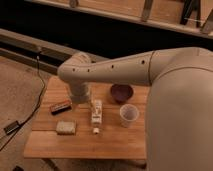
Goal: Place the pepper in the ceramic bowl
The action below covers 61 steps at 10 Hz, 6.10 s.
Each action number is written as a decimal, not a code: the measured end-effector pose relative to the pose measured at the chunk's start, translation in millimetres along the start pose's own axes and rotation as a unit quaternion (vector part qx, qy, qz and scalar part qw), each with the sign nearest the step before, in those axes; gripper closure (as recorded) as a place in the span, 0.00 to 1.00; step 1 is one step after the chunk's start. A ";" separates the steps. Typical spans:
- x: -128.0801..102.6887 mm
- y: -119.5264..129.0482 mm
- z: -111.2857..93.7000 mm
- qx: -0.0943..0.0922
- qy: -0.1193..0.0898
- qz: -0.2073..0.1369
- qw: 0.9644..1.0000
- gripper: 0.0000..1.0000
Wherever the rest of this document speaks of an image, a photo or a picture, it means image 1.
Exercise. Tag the black power adapter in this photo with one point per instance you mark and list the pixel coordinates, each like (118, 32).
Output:
(11, 127)

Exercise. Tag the purple ceramic bowl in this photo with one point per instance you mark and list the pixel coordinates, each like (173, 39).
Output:
(121, 93)

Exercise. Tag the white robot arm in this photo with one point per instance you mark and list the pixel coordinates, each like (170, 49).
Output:
(179, 108)

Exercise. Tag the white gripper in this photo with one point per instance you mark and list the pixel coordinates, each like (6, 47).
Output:
(79, 92)

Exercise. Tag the wooden table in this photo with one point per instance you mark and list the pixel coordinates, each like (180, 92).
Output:
(113, 141)

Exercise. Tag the beige sponge block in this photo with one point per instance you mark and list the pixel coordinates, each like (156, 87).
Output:
(66, 128)

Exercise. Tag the brown black eraser brush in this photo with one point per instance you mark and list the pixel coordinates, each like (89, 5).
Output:
(60, 107)

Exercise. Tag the white squeeze bottle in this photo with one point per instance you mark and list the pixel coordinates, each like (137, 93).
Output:
(96, 116)

